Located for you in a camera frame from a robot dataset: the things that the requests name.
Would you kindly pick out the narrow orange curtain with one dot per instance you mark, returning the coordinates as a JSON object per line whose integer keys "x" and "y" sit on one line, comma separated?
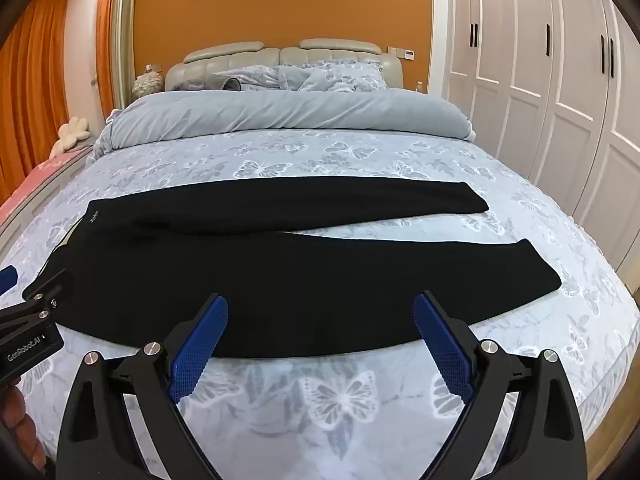
{"x": 106, "y": 35}

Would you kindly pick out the white bedside ornament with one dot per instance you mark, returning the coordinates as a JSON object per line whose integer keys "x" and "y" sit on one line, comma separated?
{"x": 147, "y": 82}

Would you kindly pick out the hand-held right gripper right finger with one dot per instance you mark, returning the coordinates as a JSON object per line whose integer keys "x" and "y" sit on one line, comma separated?
{"x": 442, "y": 340}

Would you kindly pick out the butterfly print pillow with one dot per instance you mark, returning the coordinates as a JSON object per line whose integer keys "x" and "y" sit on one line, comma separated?
{"x": 250, "y": 77}
{"x": 340, "y": 77}

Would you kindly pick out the white wardrobe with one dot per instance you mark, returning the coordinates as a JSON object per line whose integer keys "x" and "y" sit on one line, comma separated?
{"x": 540, "y": 85}

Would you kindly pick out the black pants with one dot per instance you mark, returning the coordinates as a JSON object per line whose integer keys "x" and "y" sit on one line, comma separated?
{"x": 300, "y": 285}

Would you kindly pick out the person's left hand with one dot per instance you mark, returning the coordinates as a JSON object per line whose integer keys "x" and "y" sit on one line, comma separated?
{"x": 17, "y": 420}

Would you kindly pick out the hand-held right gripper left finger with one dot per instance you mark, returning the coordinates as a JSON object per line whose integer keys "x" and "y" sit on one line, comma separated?
{"x": 200, "y": 340}

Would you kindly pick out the pink bench cover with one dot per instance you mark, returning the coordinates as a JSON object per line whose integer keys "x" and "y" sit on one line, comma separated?
{"x": 40, "y": 180}

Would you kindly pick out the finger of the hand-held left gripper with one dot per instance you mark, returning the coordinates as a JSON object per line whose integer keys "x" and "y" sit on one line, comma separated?
{"x": 50, "y": 287}
{"x": 7, "y": 279}

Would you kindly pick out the cream wall moulding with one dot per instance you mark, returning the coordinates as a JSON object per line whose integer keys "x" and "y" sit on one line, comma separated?
{"x": 125, "y": 35}

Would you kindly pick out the white flower cushion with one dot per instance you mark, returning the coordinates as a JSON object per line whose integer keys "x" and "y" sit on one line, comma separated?
{"x": 70, "y": 135}

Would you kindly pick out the grey-blue duvet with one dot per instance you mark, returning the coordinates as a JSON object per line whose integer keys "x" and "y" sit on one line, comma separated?
{"x": 290, "y": 115}

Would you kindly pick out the beige padded headboard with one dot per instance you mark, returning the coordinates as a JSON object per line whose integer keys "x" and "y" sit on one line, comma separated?
{"x": 280, "y": 55}

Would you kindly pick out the wide orange curtain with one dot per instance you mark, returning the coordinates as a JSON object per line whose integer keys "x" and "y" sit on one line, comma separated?
{"x": 35, "y": 100}

